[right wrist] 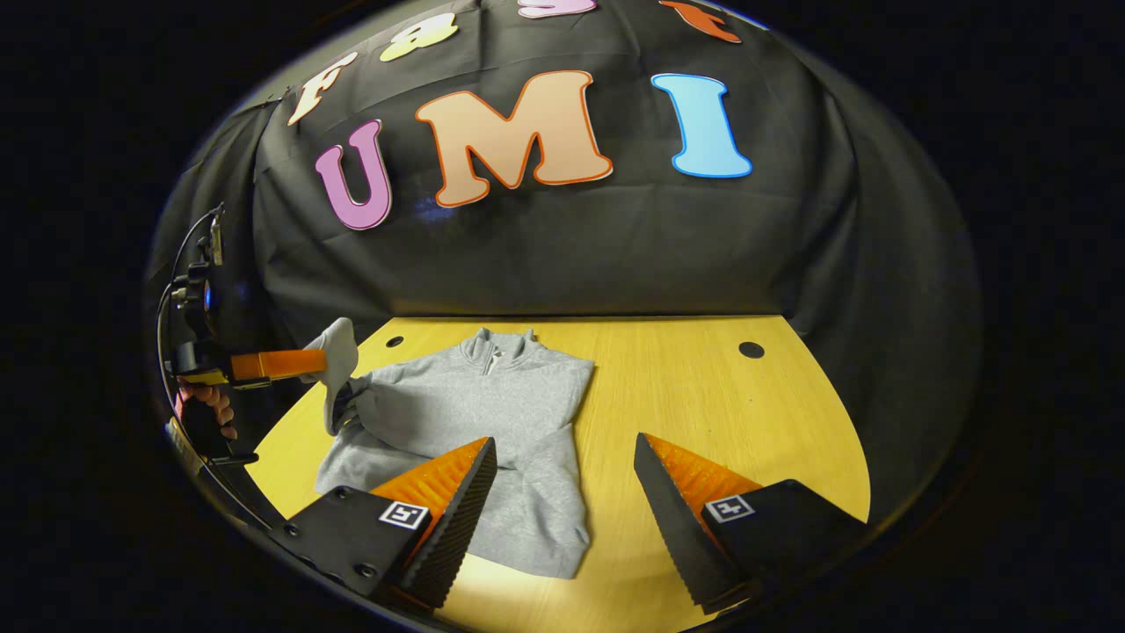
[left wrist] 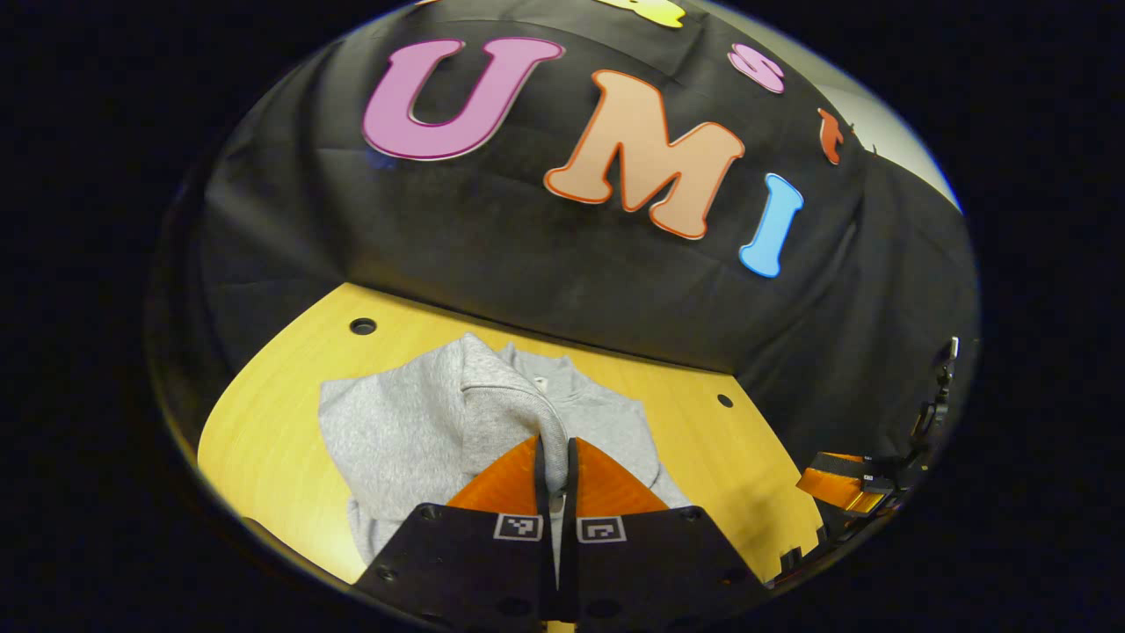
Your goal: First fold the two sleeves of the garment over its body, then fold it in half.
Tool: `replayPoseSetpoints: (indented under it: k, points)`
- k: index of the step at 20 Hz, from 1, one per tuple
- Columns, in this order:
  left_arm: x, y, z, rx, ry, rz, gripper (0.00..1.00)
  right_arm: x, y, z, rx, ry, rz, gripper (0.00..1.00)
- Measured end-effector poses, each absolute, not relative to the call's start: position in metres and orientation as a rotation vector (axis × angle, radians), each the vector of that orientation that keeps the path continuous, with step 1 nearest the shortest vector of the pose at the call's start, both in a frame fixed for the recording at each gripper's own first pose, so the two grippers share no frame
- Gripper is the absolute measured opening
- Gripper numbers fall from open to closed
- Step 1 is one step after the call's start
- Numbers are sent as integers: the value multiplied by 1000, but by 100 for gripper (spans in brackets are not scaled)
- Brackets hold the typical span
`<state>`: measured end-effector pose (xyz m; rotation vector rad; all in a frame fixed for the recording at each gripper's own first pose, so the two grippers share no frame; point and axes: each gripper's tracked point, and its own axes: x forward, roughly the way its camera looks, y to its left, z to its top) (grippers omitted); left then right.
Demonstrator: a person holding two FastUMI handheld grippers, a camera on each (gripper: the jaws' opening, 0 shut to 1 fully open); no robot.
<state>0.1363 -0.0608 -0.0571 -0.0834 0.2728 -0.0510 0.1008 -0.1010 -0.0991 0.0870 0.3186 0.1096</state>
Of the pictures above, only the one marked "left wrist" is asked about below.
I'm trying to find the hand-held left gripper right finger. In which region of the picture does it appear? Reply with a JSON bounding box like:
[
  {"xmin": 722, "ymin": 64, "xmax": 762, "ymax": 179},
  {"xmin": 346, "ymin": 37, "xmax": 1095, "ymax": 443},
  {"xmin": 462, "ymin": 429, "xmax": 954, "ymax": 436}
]
[{"xmin": 560, "ymin": 437, "xmax": 771, "ymax": 629}]

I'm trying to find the black backdrop cloth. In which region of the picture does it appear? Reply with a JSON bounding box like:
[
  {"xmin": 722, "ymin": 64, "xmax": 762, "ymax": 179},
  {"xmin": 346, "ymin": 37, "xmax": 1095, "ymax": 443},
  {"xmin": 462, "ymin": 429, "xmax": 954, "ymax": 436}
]
[{"xmin": 145, "ymin": 0, "xmax": 981, "ymax": 458}]

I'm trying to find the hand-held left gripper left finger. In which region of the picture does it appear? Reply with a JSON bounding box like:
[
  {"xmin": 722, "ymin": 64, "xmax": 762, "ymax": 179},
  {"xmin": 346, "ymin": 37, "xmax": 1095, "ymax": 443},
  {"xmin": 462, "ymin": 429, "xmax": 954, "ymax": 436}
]
[{"xmin": 352, "ymin": 435, "xmax": 559, "ymax": 630}]

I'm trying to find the grey zip-neck sweatshirt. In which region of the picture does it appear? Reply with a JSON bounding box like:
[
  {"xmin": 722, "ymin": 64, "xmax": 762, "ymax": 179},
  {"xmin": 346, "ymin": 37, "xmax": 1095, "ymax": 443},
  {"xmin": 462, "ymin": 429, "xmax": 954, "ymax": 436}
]
[{"xmin": 318, "ymin": 332, "xmax": 695, "ymax": 568}]

